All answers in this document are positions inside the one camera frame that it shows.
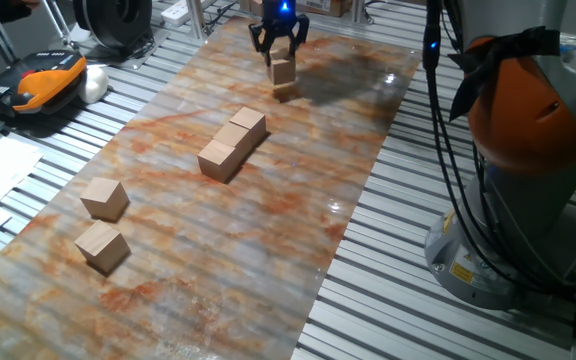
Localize aluminium upright post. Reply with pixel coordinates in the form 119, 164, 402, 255
185, 0, 208, 42

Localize orange black teach pendant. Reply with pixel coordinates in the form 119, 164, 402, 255
0, 49, 89, 119

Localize brown cardboard box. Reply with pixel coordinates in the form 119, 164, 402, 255
295, 0, 354, 19

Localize orange marble pattern mat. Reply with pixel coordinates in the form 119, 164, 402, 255
0, 14, 422, 360

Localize aluminium frame beam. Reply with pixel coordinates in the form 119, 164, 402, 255
350, 0, 369, 25

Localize white computer mouse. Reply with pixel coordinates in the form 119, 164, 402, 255
77, 64, 111, 105

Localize white power strip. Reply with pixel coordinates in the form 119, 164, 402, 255
160, 0, 192, 28

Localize black round spool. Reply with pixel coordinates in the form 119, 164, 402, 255
71, 0, 154, 51

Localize wooden cube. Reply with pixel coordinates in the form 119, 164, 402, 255
212, 122, 254, 164
196, 138, 242, 184
228, 106, 268, 147
73, 219, 132, 275
79, 176, 131, 223
266, 46, 298, 87

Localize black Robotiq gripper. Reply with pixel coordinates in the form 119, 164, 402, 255
247, 0, 311, 68

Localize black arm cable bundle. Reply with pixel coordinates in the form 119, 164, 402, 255
421, 0, 576, 301

